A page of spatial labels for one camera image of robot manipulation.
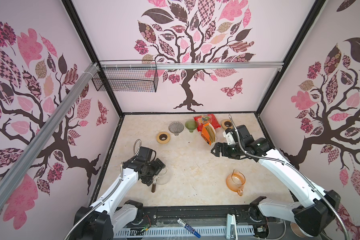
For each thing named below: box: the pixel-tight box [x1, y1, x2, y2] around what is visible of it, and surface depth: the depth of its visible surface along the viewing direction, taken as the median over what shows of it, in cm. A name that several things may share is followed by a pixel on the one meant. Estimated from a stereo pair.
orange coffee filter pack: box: [201, 122, 217, 146], surface depth 102 cm
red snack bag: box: [194, 113, 221, 132], surface depth 112 cm
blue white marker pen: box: [176, 217, 201, 239], surface depth 71 cm
